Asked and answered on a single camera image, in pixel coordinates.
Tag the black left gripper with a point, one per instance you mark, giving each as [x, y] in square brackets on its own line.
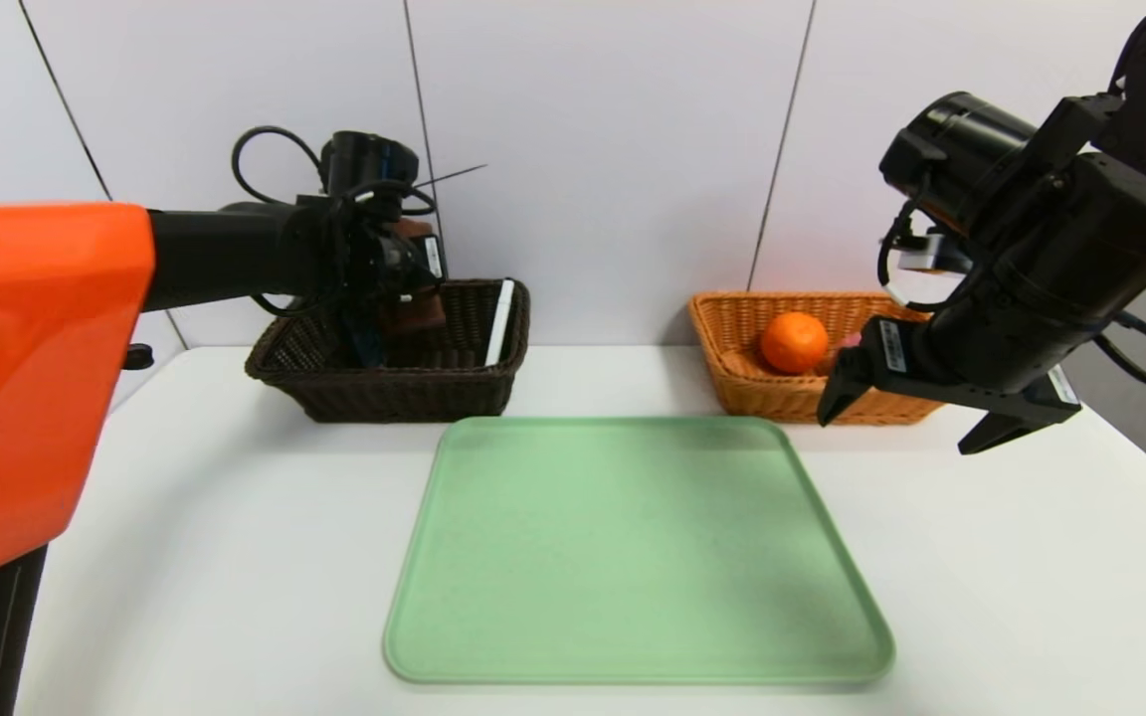
[404, 268]

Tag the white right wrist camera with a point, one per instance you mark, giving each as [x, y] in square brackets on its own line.
[931, 261]

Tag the orange wicker basket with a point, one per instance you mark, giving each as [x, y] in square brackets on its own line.
[732, 338]

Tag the pink peach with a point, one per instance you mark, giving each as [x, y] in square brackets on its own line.
[847, 343]

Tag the orange fruit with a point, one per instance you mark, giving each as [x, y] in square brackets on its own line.
[794, 343]

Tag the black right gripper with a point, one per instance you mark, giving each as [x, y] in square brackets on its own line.
[906, 356]

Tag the green plastic tray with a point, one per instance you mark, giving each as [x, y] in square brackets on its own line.
[633, 557]

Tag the white marker pen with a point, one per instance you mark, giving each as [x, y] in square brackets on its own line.
[500, 323]

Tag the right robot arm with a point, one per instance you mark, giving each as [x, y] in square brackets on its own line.
[1080, 249]

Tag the dark brown wicker basket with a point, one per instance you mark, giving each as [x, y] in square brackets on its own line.
[434, 398]

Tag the thin black zip tie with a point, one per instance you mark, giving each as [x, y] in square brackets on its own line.
[454, 176]

